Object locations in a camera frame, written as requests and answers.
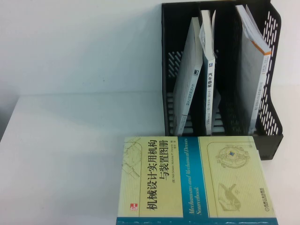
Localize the yellow teal mechanical design book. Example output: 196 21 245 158
116 135 278 225

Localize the thin white grey-spine book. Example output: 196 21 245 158
172 16 204 136

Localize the white-spine car book teal cover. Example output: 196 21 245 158
198 9 217 136

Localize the white book orange stripe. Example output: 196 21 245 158
235 4 272 136

